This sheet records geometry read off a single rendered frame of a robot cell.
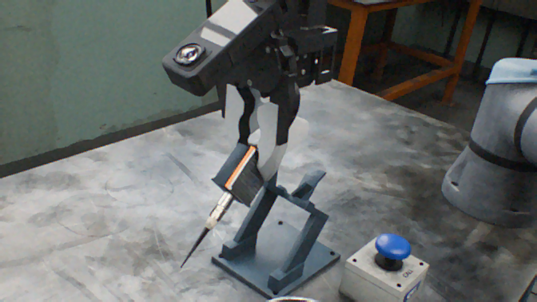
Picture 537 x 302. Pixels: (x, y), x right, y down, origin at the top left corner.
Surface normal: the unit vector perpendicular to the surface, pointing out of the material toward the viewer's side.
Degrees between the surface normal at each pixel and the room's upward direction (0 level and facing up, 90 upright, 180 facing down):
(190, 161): 0
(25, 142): 90
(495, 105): 88
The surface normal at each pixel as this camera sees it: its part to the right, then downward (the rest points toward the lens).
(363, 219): 0.14, -0.89
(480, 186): -0.61, -0.05
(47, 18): 0.77, 0.38
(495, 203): -0.29, 0.09
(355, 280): -0.62, 0.26
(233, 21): -0.26, -0.62
